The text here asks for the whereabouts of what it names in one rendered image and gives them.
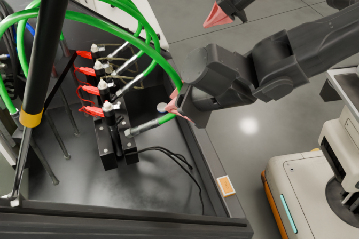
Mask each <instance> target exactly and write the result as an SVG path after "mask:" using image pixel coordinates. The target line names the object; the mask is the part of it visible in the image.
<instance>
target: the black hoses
mask: <svg viewBox="0 0 359 239"><path fill-rule="evenodd" d="M0 5H1V7H2V8H3V10H4V12H5V15H6V17H8V16H9V12H8V10H7V8H6V6H5V5H4V3H3V2H2V1H1V0H0ZM0 18H1V20H3V19H5V18H4V16H3V14H2V13H1V11H0ZM6 33H7V36H6V34H5V32H4V34H3V35H2V37H1V39H3V40H4V41H5V44H6V47H7V49H8V52H9V55H10V59H11V64H12V69H13V73H10V74H6V75H5V76H6V78H7V77H14V79H5V80H3V83H4V84H5V83H6V82H12V83H13V82H14V86H11V85H5V87H8V88H10V89H14V91H13V92H12V91H9V90H7V92H8V93H9V94H14V97H10V99H11V100H15V99H16V98H17V96H18V80H21V81H22V82H24V83H26V82H27V80H25V79H23V78H22V77H24V78H26V77H25V75H24V74H22V73H20V72H21V63H20V60H19V63H18V62H17V52H16V48H17V44H16V43H15V40H14V33H13V28H12V25H11V26H10V27H9V28H8V29H7V30H6ZM20 76H22V77H20Z"/></svg>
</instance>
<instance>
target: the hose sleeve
mask: <svg viewBox="0 0 359 239"><path fill-rule="evenodd" d="M158 119H159V118H156V119H153V120H151V121H149V122H146V123H144V124H141V125H138V126H135V127H134V128H131V129H130V133H131V134H132V135H133V136H135V135H137V134H140V133H142V132H145V131H148V130H150V129H154V128H157V127H159V126H161V125H162V124H159V122H158Z"/></svg>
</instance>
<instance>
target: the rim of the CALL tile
mask: <svg viewBox="0 0 359 239"><path fill-rule="evenodd" d="M225 177H227V179H228V181H229V183H230V185H231V187H232V189H233V192H230V193H226V194H225V192H224V190H223V188H222V185H221V183H220V181H219V179H221V178H225ZM217 181H218V184H219V185H220V187H221V190H222V193H223V195H224V196H227V195H230V194H234V193H235V190H234V188H233V186H232V184H231V181H230V179H229V177H228V175H227V176H223V177H220V178H217Z"/></svg>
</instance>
